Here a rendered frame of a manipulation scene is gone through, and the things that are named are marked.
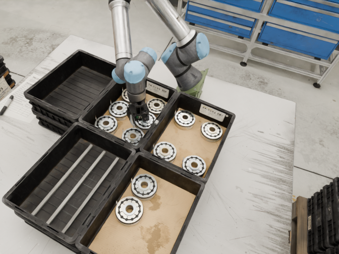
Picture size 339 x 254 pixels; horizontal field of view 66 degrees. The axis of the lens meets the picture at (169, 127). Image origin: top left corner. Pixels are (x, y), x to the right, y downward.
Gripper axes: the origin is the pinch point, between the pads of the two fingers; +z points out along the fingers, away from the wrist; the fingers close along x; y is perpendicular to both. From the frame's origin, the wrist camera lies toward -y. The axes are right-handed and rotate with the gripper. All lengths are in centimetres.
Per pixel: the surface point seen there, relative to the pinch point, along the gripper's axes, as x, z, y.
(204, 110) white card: 32.1, -1.1, 3.1
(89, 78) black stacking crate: -17.8, 1.2, -37.5
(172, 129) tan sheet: 14.8, 3.4, 6.9
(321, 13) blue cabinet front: 190, 25, -90
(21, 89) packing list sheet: -56, 11, -51
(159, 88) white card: 14.6, -3.7, -14.4
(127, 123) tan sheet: -5.1, 2.0, -2.3
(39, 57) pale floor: -66, 80, -174
